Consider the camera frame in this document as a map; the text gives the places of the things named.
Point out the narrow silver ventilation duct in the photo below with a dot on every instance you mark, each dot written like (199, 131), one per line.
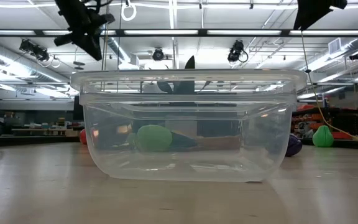
(118, 49)

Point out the black ceiling camera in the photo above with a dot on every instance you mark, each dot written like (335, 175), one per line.
(236, 51)
(158, 54)
(34, 49)
(356, 56)

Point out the red tomato toy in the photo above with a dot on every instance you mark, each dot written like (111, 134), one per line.
(83, 137)

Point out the cluttered wooden workbench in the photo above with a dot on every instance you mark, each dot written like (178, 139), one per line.
(42, 130)

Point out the black ceiling light rail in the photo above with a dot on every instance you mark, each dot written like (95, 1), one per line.
(204, 32)

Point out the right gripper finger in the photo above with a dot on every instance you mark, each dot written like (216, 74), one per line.
(320, 9)
(303, 9)

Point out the purple eggplant toy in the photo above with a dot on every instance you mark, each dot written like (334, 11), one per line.
(294, 146)

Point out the dark shelf with red bins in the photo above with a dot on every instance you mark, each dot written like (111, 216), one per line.
(346, 119)

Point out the black monitor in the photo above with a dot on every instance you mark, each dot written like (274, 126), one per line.
(77, 109)

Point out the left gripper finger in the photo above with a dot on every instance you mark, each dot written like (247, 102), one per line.
(87, 43)
(96, 43)

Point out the clear plastic tupperware container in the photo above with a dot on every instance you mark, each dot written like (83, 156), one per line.
(104, 161)

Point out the white air vent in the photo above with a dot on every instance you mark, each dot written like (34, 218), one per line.
(335, 46)

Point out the blue spray can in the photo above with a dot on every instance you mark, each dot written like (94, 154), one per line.
(326, 102)

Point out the teal cloth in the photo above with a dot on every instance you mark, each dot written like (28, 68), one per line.
(182, 140)

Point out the green pear toy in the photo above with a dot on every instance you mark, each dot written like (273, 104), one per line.
(323, 137)

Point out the light green cabbage toy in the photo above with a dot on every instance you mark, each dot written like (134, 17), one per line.
(153, 138)

